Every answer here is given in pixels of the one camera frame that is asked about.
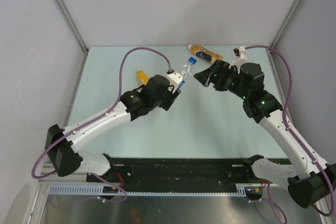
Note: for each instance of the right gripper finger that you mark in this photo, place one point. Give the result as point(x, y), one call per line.
point(207, 75)
point(206, 81)

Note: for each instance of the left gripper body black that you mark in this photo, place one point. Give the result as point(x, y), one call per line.
point(168, 98)

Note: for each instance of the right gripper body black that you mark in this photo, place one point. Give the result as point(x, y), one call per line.
point(228, 76)

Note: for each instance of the clear water bottle blue label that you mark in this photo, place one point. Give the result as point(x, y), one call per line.
point(186, 70)

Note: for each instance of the blue bottle cap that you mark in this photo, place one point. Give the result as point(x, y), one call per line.
point(192, 60)

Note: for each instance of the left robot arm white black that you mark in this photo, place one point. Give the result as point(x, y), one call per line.
point(65, 146)

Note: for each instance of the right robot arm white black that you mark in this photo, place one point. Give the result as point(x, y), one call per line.
point(309, 177)

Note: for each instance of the orange juice bottle white cap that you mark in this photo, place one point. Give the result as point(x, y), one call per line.
point(204, 54)

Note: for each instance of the yellow juice bottle yellow cap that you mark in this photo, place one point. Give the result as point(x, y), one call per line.
point(142, 77)

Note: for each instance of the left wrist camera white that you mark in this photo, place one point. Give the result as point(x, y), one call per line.
point(176, 80)

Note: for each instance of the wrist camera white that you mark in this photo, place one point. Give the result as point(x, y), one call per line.
point(241, 57)
point(176, 80)

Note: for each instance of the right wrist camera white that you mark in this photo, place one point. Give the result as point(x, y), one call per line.
point(241, 57)

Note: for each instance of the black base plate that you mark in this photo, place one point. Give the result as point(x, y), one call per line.
point(182, 175)

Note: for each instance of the right aluminium corner post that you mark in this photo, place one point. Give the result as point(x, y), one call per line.
point(288, 19)

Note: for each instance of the aluminium corner post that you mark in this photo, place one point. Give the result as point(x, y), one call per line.
point(71, 25)
point(288, 19)

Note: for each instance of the left aluminium corner post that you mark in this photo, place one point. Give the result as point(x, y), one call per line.
point(71, 25)

